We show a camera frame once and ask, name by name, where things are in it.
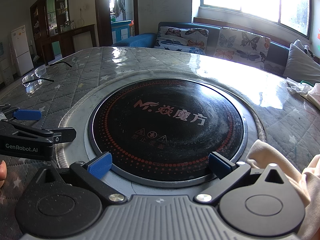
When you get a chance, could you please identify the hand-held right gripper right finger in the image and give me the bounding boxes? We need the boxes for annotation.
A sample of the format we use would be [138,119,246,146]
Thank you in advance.
[195,152,288,203]

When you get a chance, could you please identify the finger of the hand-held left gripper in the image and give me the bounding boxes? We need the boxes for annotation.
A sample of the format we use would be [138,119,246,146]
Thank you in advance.
[0,120,77,144]
[0,104,43,122]

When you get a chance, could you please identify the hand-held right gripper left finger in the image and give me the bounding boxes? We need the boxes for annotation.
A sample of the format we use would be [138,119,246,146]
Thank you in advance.
[32,152,127,204]

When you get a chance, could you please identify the beige garment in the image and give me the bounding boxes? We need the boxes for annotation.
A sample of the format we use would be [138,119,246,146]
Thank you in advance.
[245,140,320,240]

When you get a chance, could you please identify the hanging grey clothes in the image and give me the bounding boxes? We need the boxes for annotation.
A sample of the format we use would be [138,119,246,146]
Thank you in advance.
[113,0,126,18]

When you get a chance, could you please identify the person's left hand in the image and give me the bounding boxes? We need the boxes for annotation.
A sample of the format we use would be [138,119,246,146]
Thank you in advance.
[0,160,7,189]

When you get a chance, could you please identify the rimless eyeglasses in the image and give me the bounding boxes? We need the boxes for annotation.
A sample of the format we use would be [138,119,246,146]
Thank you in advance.
[22,62,73,94]

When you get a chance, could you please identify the white refrigerator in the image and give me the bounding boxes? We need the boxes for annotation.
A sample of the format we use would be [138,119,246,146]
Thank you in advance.
[10,25,34,77]

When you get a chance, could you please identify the black round induction cooktop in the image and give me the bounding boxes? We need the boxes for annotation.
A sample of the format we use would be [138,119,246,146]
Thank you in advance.
[87,80,248,186]

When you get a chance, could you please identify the dark wooden cabinet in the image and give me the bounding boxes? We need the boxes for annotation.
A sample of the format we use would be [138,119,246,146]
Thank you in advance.
[30,0,96,66]

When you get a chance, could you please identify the white crumpled plastic bag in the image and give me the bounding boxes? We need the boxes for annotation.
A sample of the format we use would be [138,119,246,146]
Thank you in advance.
[286,77,320,103]

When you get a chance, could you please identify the blue kitchen cabinet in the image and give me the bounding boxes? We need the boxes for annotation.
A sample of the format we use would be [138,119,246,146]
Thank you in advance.
[111,20,133,44]

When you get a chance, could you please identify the butterfly print cushion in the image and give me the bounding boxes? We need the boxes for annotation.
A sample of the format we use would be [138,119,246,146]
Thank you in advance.
[153,26,209,56]
[214,27,271,68]

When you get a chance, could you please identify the blue sofa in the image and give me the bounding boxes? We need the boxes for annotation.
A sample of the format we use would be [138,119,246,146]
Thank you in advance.
[111,22,320,78]

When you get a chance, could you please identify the grey pillow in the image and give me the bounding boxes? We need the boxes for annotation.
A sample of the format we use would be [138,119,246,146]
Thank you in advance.
[282,39,320,85]

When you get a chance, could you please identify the white pillow with black spots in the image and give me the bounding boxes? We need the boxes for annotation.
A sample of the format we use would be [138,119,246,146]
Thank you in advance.
[303,44,317,61]

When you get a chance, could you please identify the dark wooden door frame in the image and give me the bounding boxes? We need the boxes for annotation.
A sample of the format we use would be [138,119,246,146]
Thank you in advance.
[94,0,139,47]

